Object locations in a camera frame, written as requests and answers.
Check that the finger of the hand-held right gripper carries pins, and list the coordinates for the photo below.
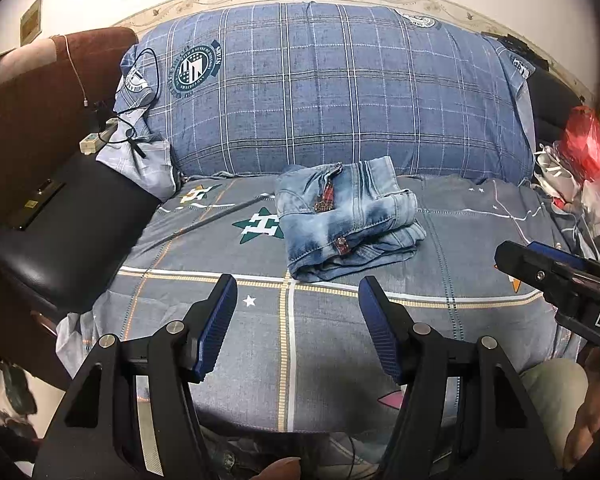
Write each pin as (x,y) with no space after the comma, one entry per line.
(565,255)
(535,272)

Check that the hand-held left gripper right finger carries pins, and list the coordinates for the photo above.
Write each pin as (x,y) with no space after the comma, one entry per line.
(380,325)

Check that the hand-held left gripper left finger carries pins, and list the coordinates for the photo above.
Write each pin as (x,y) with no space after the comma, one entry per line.
(215,325)

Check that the blue denim pants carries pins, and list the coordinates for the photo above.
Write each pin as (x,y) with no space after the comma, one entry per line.
(350,220)

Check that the person's right hand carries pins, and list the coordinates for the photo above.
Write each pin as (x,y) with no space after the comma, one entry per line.
(597,410)

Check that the person's left hand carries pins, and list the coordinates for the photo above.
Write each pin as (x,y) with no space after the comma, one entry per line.
(280,470)

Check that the clear plastic bags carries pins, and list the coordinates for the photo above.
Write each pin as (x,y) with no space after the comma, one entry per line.
(597,210)

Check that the grey printed bed sheet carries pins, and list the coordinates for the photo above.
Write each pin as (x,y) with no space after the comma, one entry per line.
(330,350)

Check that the person's beige trouser leg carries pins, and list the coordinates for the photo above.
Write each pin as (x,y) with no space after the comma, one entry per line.
(552,395)

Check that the red plastic bag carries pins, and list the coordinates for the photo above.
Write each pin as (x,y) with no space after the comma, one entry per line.
(587,140)

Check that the black sofa cushion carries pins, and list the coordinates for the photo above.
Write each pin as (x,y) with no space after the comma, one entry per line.
(550,100)

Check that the black leather seat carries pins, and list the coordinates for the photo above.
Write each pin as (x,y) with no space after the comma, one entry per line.
(75,225)

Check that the white power strip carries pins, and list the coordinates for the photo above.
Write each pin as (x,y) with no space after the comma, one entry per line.
(96,141)

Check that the blue plaid cushion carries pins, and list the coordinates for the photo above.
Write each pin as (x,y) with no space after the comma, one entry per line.
(330,95)

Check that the black plug adapter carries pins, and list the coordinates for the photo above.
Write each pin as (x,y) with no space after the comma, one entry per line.
(96,117)

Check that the brown sofa armrest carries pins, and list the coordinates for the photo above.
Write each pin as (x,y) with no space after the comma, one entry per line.
(25,110)

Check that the yellow framed picture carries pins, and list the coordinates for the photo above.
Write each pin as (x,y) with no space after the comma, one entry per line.
(31,20)

